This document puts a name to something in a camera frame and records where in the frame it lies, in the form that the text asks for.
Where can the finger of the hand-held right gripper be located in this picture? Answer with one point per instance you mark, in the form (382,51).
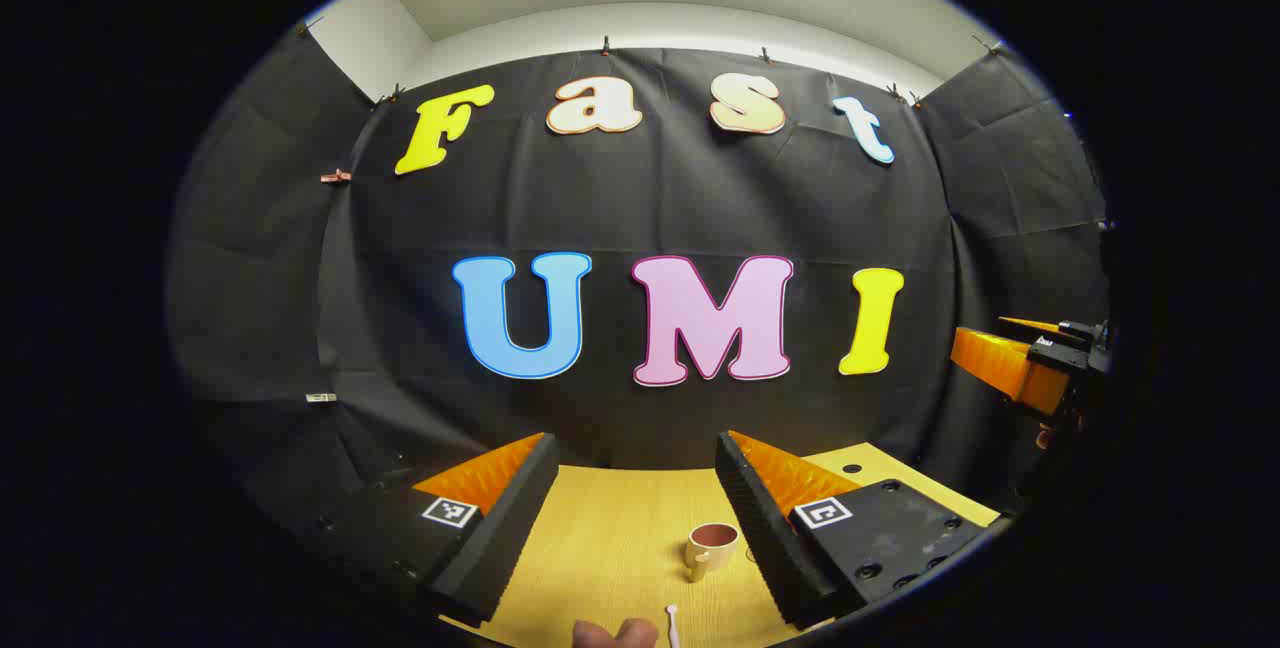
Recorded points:
(1035,327)
(1005,368)

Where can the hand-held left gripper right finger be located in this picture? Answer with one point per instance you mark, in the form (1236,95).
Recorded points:
(765,538)

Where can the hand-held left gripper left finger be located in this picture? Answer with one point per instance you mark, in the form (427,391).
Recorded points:
(500,538)

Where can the beige cup with brown inside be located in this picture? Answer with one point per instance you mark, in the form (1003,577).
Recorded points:
(708,553)

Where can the white toothbrush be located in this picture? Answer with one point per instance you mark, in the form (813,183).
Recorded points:
(672,623)

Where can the wooden desktop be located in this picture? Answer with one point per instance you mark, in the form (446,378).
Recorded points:
(620,548)

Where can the black backdrop cloth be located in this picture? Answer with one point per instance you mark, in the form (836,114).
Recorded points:
(650,198)

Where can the copper backdrop clip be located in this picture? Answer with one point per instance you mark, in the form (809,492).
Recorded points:
(335,175)

